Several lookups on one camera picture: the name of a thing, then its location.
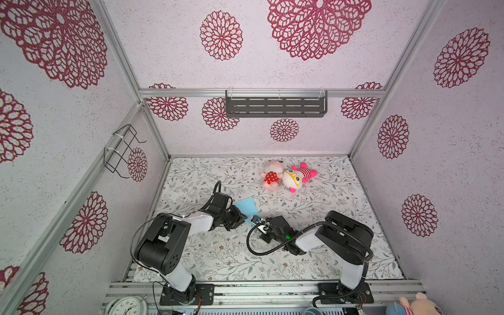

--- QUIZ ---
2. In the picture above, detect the light blue paper sheet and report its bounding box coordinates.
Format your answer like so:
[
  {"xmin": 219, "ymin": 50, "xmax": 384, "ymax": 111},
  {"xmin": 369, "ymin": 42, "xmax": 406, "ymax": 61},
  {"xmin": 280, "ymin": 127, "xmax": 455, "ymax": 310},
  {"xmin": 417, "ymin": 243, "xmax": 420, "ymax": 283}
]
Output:
[{"xmin": 234, "ymin": 198, "xmax": 259, "ymax": 226}]

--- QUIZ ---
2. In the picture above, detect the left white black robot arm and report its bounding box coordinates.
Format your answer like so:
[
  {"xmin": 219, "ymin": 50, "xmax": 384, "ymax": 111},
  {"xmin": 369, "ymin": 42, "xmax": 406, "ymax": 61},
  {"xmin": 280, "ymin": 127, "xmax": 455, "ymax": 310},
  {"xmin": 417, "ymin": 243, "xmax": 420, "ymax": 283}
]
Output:
[{"xmin": 133, "ymin": 192, "xmax": 247, "ymax": 293}]

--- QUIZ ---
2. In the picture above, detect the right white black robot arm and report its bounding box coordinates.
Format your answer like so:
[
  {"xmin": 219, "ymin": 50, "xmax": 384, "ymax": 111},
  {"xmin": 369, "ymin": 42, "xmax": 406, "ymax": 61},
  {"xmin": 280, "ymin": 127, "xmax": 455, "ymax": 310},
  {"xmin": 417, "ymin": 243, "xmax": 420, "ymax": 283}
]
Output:
[{"xmin": 246, "ymin": 211, "xmax": 374, "ymax": 294}]

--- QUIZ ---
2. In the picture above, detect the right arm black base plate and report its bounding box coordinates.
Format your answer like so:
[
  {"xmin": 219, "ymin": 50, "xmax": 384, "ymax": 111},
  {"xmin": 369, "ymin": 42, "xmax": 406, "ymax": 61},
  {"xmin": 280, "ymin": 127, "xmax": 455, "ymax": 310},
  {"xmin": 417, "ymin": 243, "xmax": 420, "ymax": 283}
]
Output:
[{"xmin": 318, "ymin": 282, "xmax": 375, "ymax": 305}]

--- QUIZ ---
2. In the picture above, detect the white analog clock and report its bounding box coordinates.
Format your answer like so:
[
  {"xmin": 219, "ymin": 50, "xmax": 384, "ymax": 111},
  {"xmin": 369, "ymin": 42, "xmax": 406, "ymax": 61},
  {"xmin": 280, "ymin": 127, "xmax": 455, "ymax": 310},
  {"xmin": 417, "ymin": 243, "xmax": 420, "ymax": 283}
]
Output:
[{"xmin": 104, "ymin": 296, "xmax": 148, "ymax": 315}]

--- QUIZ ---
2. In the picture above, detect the pink plush doll red dress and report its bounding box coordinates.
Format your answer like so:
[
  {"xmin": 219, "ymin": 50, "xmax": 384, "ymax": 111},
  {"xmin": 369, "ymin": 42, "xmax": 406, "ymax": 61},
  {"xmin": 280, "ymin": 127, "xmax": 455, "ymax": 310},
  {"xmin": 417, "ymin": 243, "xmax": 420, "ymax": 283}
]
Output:
[{"xmin": 261, "ymin": 161, "xmax": 284, "ymax": 190}]

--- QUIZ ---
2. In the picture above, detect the black wire wall rack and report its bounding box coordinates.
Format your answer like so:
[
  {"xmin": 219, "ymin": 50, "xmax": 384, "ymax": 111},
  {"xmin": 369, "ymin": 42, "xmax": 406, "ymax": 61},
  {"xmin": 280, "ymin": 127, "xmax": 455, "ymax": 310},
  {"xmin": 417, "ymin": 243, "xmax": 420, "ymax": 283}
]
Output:
[{"xmin": 102, "ymin": 124, "xmax": 148, "ymax": 182}]

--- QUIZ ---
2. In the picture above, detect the blue plush toy foreground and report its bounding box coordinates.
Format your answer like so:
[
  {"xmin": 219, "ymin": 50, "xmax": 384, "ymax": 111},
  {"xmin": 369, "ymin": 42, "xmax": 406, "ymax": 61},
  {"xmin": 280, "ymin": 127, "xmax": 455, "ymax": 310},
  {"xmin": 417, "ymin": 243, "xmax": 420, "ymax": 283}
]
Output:
[{"xmin": 386, "ymin": 302, "xmax": 407, "ymax": 315}]

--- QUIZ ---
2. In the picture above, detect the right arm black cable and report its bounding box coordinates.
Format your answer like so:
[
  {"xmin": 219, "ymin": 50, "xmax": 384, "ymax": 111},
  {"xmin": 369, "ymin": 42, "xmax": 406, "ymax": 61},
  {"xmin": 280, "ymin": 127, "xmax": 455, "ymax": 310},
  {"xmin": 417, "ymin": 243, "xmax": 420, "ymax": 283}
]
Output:
[{"xmin": 245, "ymin": 220, "xmax": 375, "ymax": 312}]

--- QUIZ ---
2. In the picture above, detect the grey slotted wall shelf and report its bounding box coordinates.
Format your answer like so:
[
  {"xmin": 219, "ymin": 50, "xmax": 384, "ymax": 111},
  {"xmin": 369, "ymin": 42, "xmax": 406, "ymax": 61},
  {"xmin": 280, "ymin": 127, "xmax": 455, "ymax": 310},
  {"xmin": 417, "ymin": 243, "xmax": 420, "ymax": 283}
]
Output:
[{"xmin": 224, "ymin": 90, "xmax": 328, "ymax": 118}]

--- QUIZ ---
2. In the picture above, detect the teal round cup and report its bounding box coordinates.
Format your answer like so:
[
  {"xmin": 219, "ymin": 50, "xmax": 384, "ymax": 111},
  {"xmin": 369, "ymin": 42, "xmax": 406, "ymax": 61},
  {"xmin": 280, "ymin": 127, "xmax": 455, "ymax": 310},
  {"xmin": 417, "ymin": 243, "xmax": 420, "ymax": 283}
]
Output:
[{"xmin": 301, "ymin": 307, "xmax": 324, "ymax": 315}]

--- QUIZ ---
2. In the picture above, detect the yellow face plush doll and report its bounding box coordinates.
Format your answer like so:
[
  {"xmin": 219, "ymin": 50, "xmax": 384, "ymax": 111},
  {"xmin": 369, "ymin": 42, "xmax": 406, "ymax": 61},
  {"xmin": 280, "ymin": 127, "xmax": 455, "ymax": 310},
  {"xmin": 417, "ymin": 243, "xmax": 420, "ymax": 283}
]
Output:
[{"xmin": 282, "ymin": 162, "xmax": 318, "ymax": 193}]

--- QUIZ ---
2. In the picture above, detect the floral patterned table mat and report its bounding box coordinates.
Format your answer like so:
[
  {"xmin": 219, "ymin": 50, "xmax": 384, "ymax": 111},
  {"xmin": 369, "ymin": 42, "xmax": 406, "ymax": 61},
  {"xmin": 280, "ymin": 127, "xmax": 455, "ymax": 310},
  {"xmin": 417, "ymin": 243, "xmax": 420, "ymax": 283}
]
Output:
[{"xmin": 156, "ymin": 156, "xmax": 404, "ymax": 281}]

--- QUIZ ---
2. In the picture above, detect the pink plush toy foreground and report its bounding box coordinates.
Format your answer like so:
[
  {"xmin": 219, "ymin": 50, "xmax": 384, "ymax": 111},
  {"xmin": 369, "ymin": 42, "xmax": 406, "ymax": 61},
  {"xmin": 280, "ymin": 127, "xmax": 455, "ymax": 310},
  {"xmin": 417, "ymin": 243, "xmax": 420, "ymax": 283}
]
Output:
[{"xmin": 399, "ymin": 292, "xmax": 444, "ymax": 315}]

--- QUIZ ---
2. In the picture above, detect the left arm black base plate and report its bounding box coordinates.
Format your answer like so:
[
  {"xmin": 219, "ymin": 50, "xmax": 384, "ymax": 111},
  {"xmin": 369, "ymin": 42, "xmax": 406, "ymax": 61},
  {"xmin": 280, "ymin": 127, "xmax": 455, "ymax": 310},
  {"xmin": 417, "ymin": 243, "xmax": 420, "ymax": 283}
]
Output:
[{"xmin": 160, "ymin": 283, "xmax": 215, "ymax": 307}]

